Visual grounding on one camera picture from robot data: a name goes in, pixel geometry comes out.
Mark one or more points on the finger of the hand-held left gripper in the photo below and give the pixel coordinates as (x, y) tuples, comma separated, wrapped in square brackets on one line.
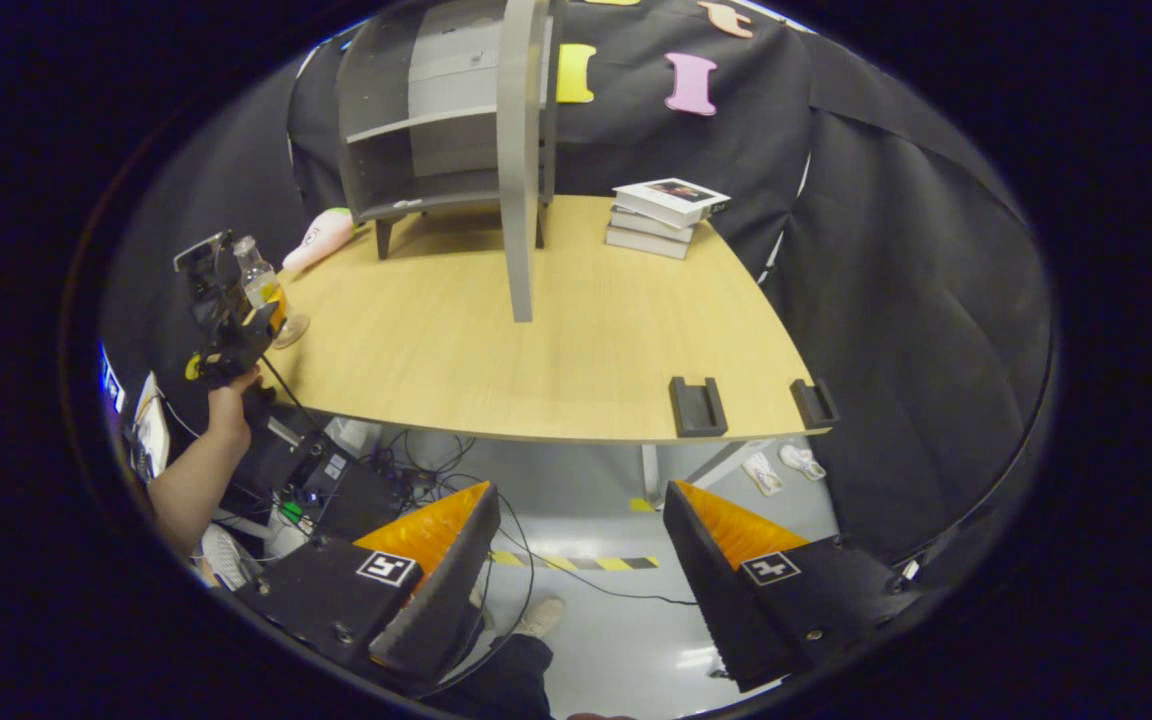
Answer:
[(271, 318)]

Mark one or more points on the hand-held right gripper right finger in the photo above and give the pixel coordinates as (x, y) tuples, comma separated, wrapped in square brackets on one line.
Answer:
[(716, 590)]

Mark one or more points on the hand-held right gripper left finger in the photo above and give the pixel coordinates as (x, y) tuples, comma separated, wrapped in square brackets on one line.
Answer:
[(446, 590)]

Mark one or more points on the clear round coaster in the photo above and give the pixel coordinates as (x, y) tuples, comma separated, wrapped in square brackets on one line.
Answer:
[(293, 330)]

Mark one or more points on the clear bottle with yellow label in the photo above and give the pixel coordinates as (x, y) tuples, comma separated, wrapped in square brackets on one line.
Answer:
[(254, 265)]

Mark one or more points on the dark grey cabinet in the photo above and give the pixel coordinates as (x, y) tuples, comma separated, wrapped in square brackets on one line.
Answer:
[(386, 170)]

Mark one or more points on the pink plush toy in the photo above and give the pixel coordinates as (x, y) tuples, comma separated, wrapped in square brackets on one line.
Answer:
[(321, 238)]

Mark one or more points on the person's beige shoe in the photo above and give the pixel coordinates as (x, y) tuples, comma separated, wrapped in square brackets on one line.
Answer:
[(541, 615)]

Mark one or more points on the person's dark trouser leg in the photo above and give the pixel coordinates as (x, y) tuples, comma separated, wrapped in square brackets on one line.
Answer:
[(496, 680)]

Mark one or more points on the black electronics box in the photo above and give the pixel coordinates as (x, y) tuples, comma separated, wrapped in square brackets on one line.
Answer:
[(356, 500)]

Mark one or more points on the white sneaker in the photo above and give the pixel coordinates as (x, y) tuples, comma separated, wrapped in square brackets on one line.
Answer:
[(802, 460), (764, 472)]

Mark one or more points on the yellow black hazard tape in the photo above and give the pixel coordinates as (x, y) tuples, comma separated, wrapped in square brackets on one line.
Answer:
[(586, 562)]

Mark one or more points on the blue lit screen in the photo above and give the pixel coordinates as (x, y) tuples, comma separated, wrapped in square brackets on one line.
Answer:
[(108, 380)]

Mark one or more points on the black u-shaped gripper holder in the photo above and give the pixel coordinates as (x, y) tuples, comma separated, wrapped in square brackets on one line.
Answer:
[(816, 405), (698, 410)]

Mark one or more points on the white keyboard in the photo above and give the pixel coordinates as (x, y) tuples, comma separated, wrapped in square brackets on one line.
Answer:
[(226, 555)]

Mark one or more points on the black backdrop cloth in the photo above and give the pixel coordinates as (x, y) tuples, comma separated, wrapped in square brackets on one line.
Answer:
[(916, 300)]

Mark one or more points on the grey book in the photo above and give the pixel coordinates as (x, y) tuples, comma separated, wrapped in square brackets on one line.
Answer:
[(646, 243), (651, 225)]

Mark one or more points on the white picture cover book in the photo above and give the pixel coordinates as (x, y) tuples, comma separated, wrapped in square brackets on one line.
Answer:
[(671, 195)]

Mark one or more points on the grey metal table frame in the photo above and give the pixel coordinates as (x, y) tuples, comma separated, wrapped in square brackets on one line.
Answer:
[(650, 470)]

